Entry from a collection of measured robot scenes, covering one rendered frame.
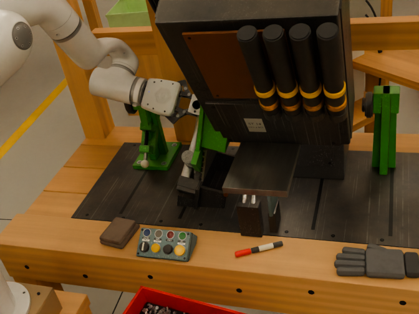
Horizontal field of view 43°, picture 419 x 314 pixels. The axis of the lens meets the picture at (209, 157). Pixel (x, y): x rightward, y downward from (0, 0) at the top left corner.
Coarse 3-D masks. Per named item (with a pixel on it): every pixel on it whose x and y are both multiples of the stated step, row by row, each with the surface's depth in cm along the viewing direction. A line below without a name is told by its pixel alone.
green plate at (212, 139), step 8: (200, 112) 140; (200, 120) 142; (208, 120) 142; (200, 128) 143; (208, 128) 144; (200, 136) 145; (208, 136) 146; (216, 136) 145; (200, 144) 147; (208, 144) 147; (216, 144) 146; (224, 144) 146; (224, 152) 147
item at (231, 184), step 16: (240, 144) 144; (256, 144) 143; (272, 144) 142; (288, 144) 140; (240, 160) 138; (256, 160) 137; (272, 160) 136; (288, 160) 135; (240, 176) 132; (256, 176) 131; (272, 176) 130; (288, 176) 129; (224, 192) 130; (240, 192) 129; (256, 192) 127; (272, 192) 126; (288, 192) 126
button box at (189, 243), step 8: (152, 232) 147; (176, 232) 145; (144, 240) 147; (152, 240) 146; (160, 240) 146; (168, 240) 145; (176, 240) 144; (184, 240) 144; (192, 240) 145; (160, 248) 145; (192, 248) 145; (144, 256) 146; (152, 256) 145; (160, 256) 144; (168, 256) 143; (176, 256) 143; (184, 256) 142
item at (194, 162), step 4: (196, 152) 148; (200, 152) 149; (196, 156) 148; (200, 156) 150; (192, 160) 148; (196, 160) 148; (200, 160) 152; (192, 164) 148; (196, 164) 148; (200, 164) 154; (196, 168) 152; (200, 168) 155
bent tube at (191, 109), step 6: (192, 96) 150; (192, 102) 150; (198, 102) 153; (192, 108) 150; (198, 108) 159; (198, 114) 149; (198, 120) 160; (192, 138) 163; (192, 144) 162; (192, 150) 161; (186, 168) 160; (192, 168) 161; (186, 174) 160
